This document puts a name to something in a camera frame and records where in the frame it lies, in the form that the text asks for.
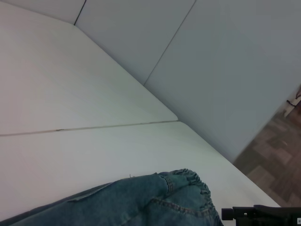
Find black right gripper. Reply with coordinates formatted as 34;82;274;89
222;204;301;226

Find blue denim shorts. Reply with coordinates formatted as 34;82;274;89
0;168;224;226

